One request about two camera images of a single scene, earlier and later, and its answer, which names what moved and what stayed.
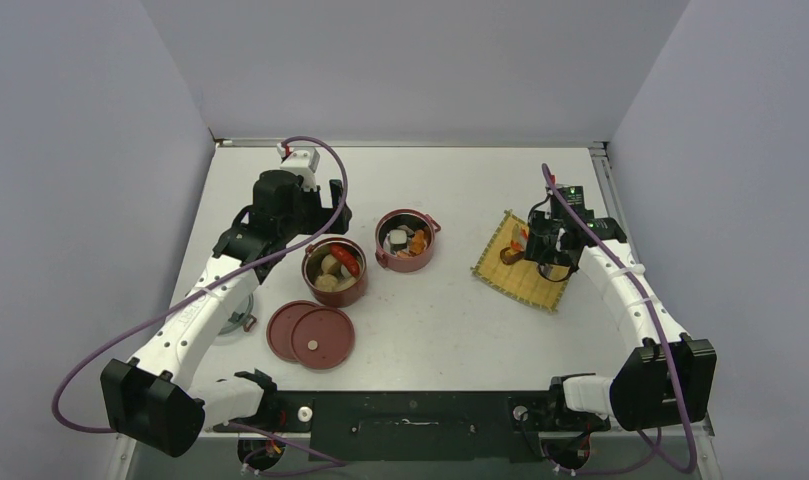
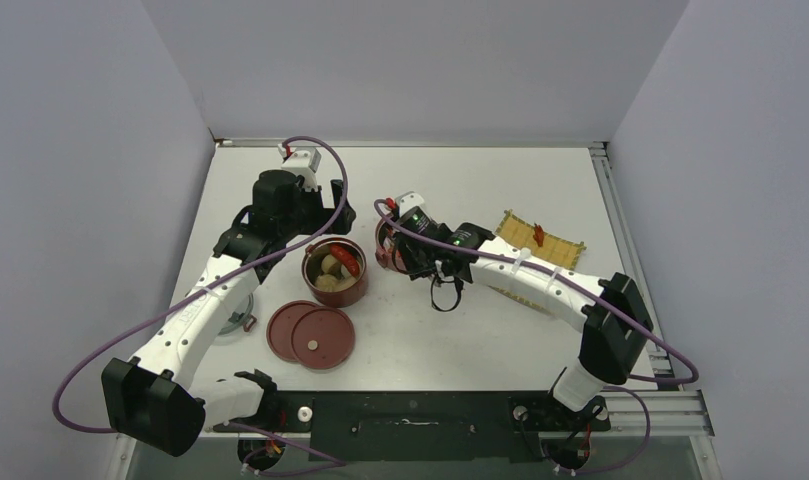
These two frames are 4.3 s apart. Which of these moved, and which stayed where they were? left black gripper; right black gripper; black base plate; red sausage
Moved: right black gripper
Stayed: left black gripper; red sausage; black base plate
